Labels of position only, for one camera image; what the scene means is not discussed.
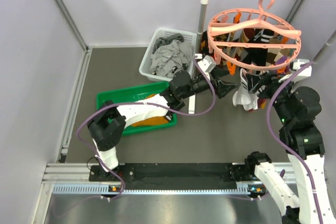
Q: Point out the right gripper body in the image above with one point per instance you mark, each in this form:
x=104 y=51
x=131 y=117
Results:
x=271 y=81

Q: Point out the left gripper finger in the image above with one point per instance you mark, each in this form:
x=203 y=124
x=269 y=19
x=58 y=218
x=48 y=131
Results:
x=223 y=88
x=221 y=72

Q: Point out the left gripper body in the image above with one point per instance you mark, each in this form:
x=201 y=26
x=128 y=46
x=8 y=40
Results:
x=211 y=80

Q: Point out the pink round clip hanger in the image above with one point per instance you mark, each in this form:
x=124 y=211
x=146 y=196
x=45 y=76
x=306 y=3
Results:
x=257 y=19

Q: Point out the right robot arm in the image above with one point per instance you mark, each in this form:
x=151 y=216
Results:
x=303 y=142

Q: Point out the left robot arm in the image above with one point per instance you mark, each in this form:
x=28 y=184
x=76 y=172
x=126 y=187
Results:
x=107 y=126

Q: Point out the orange clothes clip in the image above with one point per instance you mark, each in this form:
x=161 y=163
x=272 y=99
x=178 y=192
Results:
x=231 y=67

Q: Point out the black white striped sock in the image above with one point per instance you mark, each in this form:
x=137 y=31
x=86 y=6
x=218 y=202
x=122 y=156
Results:
x=258 y=56

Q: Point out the black argyle sock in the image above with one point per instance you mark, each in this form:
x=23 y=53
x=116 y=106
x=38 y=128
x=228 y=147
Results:
x=204 y=46

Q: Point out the grey clothes pile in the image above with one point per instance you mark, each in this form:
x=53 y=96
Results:
x=170 y=55

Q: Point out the orange brown striped sock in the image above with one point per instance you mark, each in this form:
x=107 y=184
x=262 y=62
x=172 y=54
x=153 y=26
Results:
x=158 y=120

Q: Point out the green plastic tray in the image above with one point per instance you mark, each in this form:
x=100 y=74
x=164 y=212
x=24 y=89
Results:
x=133 y=94

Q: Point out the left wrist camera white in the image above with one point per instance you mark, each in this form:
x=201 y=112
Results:
x=205 y=63

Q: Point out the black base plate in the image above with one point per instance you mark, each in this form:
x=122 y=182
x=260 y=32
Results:
x=183 y=176

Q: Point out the grey slotted cable duct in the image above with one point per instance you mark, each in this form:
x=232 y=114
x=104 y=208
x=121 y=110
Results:
x=241 y=189

